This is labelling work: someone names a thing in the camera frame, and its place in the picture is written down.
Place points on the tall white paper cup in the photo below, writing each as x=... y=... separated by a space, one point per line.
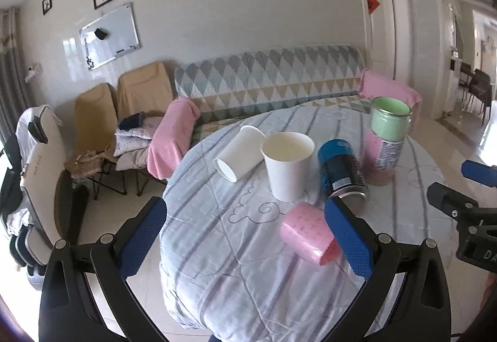
x=238 y=155

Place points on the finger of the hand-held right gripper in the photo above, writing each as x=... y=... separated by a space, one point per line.
x=454 y=202
x=479 y=173

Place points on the white wall box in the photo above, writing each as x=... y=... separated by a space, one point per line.
x=33 y=70

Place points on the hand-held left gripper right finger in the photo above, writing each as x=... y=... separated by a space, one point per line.
x=349 y=239

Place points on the black whiteboard eraser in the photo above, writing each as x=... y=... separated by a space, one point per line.
x=101 y=34

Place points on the woven bag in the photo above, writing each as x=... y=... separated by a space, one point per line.
x=83 y=165

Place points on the whiteboard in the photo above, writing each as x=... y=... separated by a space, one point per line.
x=110 y=37

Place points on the stack of pillows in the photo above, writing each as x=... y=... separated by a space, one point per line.
x=134 y=148

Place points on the dark blue cloth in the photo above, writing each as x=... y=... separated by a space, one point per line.
x=131 y=120

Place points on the blue can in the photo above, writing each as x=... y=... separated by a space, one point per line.
x=339 y=167

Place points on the green cup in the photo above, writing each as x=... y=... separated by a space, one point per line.
x=390 y=118

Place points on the dark dining chair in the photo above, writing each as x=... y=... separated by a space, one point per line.
x=479 y=87

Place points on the white door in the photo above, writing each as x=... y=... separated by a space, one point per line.
x=378 y=27

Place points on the sofa with triangle-pattern cover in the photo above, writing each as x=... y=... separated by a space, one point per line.
x=271 y=70

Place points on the pink towel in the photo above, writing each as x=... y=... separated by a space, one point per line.
x=171 y=136
x=388 y=87

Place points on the striped blanket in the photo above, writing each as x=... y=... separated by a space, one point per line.
x=233 y=268

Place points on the massage chair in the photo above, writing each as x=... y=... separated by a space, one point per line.
x=39 y=171

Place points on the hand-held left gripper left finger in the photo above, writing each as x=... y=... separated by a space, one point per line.
x=141 y=239

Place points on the red door decoration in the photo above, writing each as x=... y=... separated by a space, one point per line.
x=372 y=3

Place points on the small black picture frame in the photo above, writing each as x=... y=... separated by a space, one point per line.
x=46 y=3

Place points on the tan folding chair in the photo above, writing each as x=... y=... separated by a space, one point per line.
x=143 y=87
x=91 y=113

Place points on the pink cup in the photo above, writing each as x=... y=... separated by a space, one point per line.
x=306 y=233

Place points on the pink can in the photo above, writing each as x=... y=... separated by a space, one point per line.
x=382 y=159

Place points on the wide white paper cup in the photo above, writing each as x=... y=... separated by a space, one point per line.
x=287 y=171

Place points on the grey curtain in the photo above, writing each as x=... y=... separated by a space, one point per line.
x=9 y=74

